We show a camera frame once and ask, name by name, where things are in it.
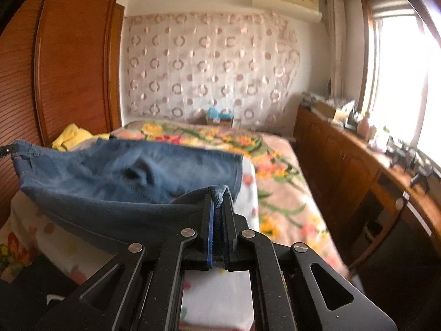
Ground blue denim jeans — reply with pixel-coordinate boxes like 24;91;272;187
11;139;243;252

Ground circle patterned sheer curtain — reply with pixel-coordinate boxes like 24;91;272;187
121;12;300;127

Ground brown wooden wardrobe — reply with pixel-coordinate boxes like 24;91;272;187
0;0;126;228

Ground cardboard box with blue items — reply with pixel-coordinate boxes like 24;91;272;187
206;106;234;128

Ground brown wooden side cabinet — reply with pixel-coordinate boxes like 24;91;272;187
294;107;440;330

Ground pink bottle on cabinet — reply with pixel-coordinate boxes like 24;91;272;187
357;111;370;139

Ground cardboard box on cabinet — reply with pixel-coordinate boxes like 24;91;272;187
315;101;337;120

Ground white floral folded quilt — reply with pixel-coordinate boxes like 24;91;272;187
0;134;260;331

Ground pink floral bed blanket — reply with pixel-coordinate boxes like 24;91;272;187
112;120;349;277

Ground white wall air conditioner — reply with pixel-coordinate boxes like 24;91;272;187
252;0;322;23

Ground yellow Pikachu plush toy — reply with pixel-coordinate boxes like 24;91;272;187
52;123;93;152

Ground black gadgets on cabinet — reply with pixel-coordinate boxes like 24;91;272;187
386;137;435;194

